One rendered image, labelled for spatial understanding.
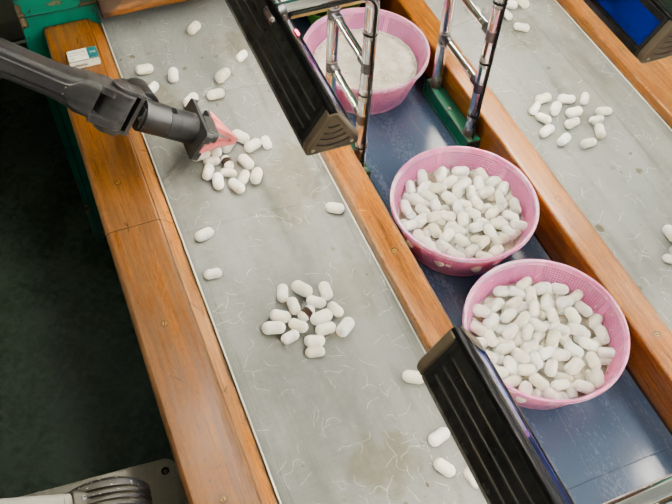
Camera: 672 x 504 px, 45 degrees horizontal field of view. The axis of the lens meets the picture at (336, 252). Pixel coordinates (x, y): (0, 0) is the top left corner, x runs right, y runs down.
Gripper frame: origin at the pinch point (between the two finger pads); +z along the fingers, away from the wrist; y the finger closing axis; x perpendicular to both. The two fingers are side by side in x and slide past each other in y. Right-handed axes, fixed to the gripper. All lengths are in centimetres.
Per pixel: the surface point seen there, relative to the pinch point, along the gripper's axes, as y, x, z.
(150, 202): -9.5, 10.8, -14.4
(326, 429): -59, 5, -2
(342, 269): -33.1, -2.9, 8.9
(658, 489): -92, -37, -8
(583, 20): 9, -49, 67
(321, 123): -32.8, -28.9, -15.6
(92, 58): 29.1, 9.9, -17.1
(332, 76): 4.1, -17.3, 14.2
